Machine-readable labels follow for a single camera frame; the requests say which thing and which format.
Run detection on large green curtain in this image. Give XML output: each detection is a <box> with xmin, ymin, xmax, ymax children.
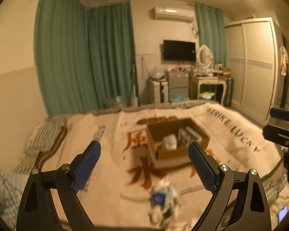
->
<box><xmin>34</xmin><ymin>0</ymin><xmax>137</xmax><ymax>116</ymax></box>

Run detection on white oval vanity mirror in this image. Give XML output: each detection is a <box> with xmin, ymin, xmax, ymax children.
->
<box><xmin>196</xmin><ymin>45</ymin><xmax>213</xmax><ymax>69</ymax></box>

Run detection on dark suitcase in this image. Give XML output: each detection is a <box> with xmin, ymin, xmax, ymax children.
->
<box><xmin>222</xmin><ymin>77</ymin><xmax>234</xmax><ymax>106</ymax></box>

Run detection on white green plush toy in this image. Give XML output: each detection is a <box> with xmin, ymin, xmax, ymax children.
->
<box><xmin>148</xmin><ymin>179</ymin><xmax>181</xmax><ymax>228</ymax></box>

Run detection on white suitcase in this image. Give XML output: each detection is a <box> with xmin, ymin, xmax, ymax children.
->
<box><xmin>150</xmin><ymin>80</ymin><xmax>169</xmax><ymax>104</ymax></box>

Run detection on dark blue packet in box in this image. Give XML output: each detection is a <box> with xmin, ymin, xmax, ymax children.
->
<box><xmin>177</xmin><ymin>126</ymin><xmax>202</xmax><ymax>147</ymax></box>

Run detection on clear water jug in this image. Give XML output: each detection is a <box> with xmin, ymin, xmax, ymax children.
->
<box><xmin>112</xmin><ymin>96</ymin><xmax>126</xmax><ymax>108</ymax></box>

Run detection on hanging pink clothes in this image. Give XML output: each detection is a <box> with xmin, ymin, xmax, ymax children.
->
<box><xmin>280</xmin><ymin>46</ymin><xmax>289</xmax><ymax>76</ymax></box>

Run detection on brown cardboard box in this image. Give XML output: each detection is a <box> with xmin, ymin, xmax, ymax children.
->
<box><xmin>146</xmin><ymin>118</ymin><xmax>209</xmax><ymax>169</ymax></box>

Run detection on white fluffy plush bundle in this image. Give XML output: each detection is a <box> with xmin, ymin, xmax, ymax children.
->
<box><xmin>161</xmin><ymin>134</ymin><xmax>177</xmax><ymax>151</ymax></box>

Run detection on white dressing table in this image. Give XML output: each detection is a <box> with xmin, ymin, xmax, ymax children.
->
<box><xmin>188</xmin><ymin>74</ymin><xmax>227</xmax><ymax>105</ymax></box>

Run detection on grey mini fridge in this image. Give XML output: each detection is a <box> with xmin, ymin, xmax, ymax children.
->
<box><xmin>167</xmin><ymin>71</ymin><xmax>189</xmax><ymax>101</ymax></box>

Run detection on striped bed sheet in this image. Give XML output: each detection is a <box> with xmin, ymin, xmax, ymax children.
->
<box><xmin>13</xmin><ymin>114</ymin><xmax>73</xmax><ymax>174</ymax></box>

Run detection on narrow green curtain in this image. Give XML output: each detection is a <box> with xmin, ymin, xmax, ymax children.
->
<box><xmin>195</xmin><ymin>4</ymin><xmax>228</xmax><ymax>67</ymax></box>

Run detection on white sliding wardrobe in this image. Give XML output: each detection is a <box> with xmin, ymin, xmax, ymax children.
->
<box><xmin>225</xmin><ymin>18</ymin><xmax>278</xmax><ymax>124</ymax></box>

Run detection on black wall television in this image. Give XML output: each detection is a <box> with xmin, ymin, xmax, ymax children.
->
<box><xmin>163</xmin><ymin>40</ymin><xmax>196</xmax><ymax>62</ymax></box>

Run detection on white air conditioner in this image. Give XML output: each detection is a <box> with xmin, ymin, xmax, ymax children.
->
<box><xmin>152</xmin><ymin>6</ymin><xmax>195</xmax><ymax>22</ymax></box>

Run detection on smartphone with lit screen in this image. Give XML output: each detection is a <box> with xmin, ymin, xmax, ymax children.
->
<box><xmin>278</xmin><ymin>205</ymin><xmax>289</xmax><ymax>223</ymax></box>

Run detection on cream printed bed blanket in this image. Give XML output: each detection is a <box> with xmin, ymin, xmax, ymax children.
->
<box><xmin>43</xmin><ymin>103</ymin><xmax>289</xmax><ymax>230</ymax></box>

